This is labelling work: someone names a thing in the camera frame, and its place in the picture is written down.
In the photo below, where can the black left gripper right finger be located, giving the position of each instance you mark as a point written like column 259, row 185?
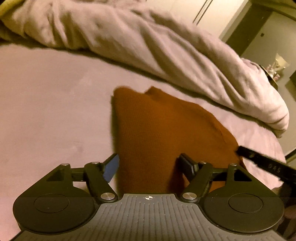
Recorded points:
column 199, row 176

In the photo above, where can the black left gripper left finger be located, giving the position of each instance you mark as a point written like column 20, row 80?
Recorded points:
column 98, row 176

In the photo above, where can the brown knit cardigan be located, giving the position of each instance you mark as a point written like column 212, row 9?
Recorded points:
column 153, row 129

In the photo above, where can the person's right hand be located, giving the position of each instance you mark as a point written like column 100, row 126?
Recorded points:
column 286, row 226

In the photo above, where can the lavender bed sheet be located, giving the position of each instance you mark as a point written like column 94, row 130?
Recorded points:
column 56, row 108

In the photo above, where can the nightstand with decor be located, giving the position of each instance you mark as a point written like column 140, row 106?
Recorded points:
column 275, row 70

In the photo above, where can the lavender rumpled duvet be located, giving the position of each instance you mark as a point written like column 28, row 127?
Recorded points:
column 154, row 41

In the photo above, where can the white wardrobe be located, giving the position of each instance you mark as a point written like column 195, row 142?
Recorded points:
column 213, row 16

